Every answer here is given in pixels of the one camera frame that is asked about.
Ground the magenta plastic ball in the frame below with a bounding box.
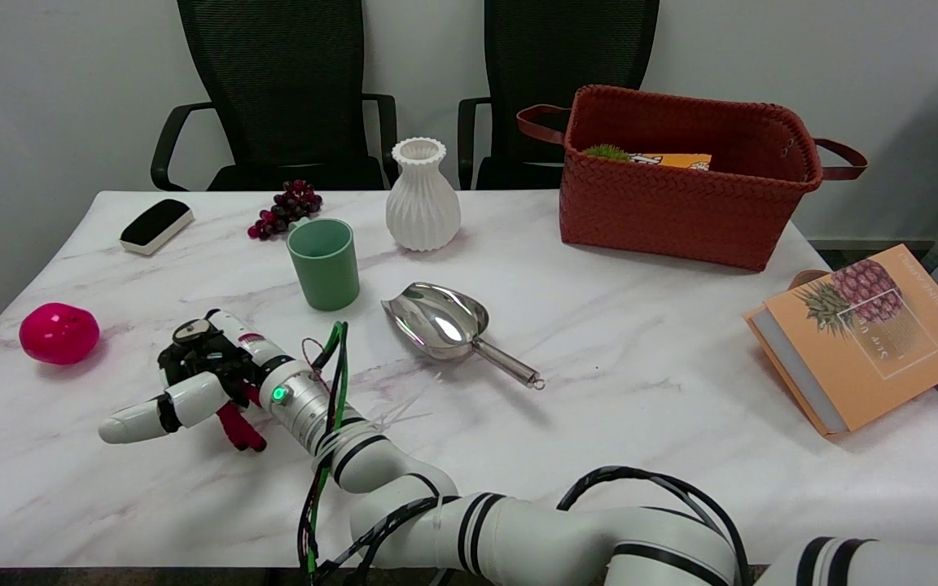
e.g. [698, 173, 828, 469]
[19, 302, 101, 365]

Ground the orange box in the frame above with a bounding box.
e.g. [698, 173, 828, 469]
[628, 151, 712, 171]

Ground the shiny metal scoop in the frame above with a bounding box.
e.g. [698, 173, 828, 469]
[380, 282, 546, 390]

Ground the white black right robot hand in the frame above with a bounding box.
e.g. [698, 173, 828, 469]
[99, 309, 292, 445]

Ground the orange pineapple book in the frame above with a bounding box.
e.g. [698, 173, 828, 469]
[744, 244, 938, 440]

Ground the green black cable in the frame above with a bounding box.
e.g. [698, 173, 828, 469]
[296, 321, 353, 584]

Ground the thin red wire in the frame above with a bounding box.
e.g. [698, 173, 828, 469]
[299, 337, 333, 385]

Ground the black white board eraser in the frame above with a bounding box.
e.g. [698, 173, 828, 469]
[119, 199, 195, 256]

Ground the white ribbed vase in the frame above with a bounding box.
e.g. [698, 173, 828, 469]
[386, 137, 462, 252]

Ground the black mesh office chair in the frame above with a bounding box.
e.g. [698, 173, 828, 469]
[458, 0, 660, 190]
[150, 0, 398, 192]

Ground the green plastic cup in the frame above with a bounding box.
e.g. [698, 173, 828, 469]
[287, 217, 361, 313]

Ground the red black flexible tripod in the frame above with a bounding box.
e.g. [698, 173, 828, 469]
[161, 318, 268, 453]

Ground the red-brown woven basket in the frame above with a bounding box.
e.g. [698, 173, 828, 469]
[516, 85, 869, 272]

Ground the dark red grape bunch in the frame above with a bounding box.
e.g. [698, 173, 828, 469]
[247, 180, 323, 241]

